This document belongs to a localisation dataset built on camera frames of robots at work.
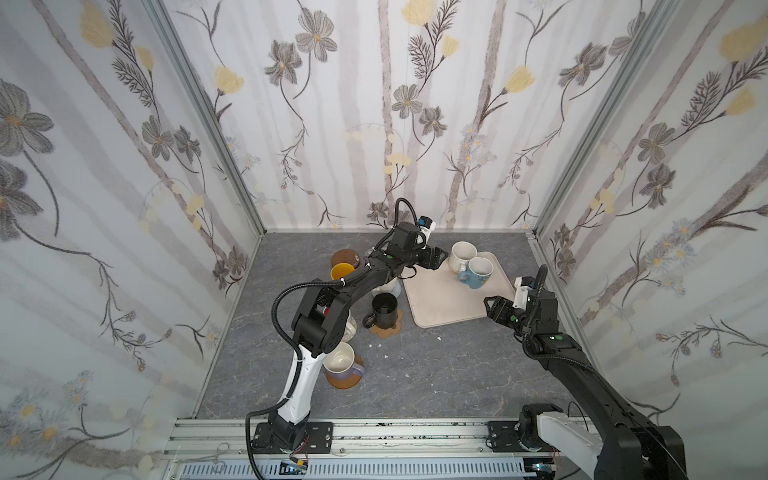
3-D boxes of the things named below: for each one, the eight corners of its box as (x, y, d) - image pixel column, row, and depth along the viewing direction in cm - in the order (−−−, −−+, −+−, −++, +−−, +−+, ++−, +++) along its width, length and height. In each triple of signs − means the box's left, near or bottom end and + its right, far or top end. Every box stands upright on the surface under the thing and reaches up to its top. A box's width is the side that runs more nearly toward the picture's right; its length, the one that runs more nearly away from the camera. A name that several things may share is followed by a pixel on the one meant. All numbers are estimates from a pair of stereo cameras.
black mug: (364, 331, 94) (362, 316, 87) (366, 307, 100) (364, 292, 92) (396, 331, 94) (397, 316, 87) (396, 308, 100) (397, 292, 92)
